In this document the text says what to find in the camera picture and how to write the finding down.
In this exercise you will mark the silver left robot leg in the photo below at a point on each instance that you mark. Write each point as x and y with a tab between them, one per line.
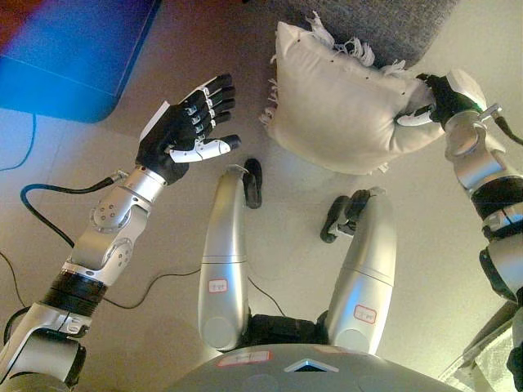
224	253

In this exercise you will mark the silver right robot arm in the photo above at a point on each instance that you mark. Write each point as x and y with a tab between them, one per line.
478	159

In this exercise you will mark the grey fabric armchair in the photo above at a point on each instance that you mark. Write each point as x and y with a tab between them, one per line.
388	24

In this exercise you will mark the patterned bed sheet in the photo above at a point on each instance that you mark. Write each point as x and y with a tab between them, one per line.
490	359

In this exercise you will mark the grey robot torso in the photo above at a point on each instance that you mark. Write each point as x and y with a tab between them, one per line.
302	371

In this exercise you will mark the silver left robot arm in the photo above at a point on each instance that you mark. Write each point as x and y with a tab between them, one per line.
102	237

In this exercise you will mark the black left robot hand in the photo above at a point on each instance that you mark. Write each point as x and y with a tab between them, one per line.
167	139

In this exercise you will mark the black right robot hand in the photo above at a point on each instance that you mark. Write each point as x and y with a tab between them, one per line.
445	100

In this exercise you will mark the white fringed pillow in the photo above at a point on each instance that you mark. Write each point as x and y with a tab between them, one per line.
339	110

